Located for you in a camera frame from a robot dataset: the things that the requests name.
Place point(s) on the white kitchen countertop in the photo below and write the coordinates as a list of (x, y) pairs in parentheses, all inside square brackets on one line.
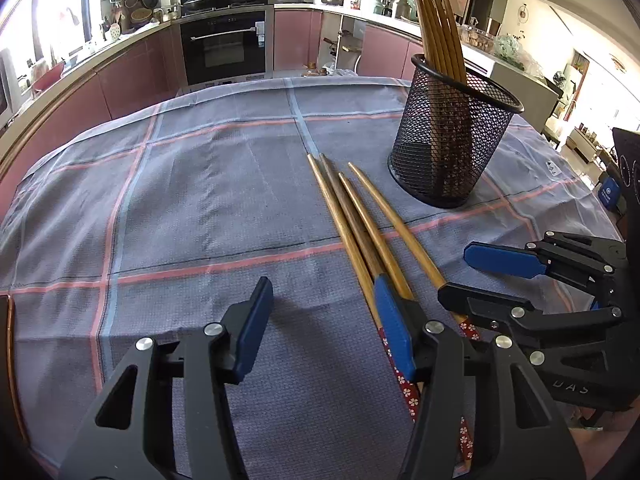
[(500, 72), (107, 50)]

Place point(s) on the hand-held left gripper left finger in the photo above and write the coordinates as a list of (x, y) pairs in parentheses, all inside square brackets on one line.
[(255, 325)]

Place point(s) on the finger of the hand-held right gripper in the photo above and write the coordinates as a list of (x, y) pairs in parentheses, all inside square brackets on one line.
[(505, 259), (480, 302)]

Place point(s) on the dark wooden chopstick floral end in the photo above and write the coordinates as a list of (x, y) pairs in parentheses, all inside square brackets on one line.
[(350, 212)]

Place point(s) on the black wok with lid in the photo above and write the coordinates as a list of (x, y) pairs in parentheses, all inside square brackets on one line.
[(200, 0)]

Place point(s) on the white toaster oven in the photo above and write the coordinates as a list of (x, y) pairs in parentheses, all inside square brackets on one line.
[(5, 87)]

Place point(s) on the grey plaid tablecloth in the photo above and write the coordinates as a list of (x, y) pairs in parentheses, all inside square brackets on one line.
[(200, 200)]

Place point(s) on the black built-in oven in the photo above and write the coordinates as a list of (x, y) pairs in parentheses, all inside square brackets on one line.
[(222, 50)]

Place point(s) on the woven basket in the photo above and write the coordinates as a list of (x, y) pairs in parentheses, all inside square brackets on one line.
[(141, 13)]

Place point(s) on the pink base cabinet run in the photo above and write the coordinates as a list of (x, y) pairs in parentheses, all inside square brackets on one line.
[(125, 85), (292, 40)]

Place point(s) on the kitchen window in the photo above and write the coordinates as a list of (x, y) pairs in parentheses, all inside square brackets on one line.
[(55, 5)]

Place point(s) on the round wall clock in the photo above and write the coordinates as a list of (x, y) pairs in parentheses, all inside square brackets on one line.
[(522, 13)]

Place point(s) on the bunch of wooden chopsticks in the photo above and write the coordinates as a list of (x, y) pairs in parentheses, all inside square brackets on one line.
[(435, 35)]

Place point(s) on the wooden chopstick floral red end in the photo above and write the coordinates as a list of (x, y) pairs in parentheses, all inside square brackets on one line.
[(340, 230), (400, 225), (375, 237)]

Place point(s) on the steel thermos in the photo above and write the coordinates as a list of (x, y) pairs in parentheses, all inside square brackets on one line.
[(400, 8)]

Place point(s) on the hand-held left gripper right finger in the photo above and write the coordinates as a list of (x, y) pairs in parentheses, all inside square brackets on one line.
[(395, 325)]

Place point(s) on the white plastic bag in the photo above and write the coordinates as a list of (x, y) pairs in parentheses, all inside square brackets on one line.
[(336, 67)]

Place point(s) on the black mesh utensil holder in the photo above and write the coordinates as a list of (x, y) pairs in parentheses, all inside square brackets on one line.
[(440, 160)]

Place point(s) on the clear plastic egg box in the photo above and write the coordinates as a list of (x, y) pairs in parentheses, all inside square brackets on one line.
[(475, 36)]

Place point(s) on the bag of green vegetables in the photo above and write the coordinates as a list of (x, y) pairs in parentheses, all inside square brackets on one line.
[(510, 49)]

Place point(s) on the pink bowl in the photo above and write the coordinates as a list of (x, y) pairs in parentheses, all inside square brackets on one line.
[(50, 72)]

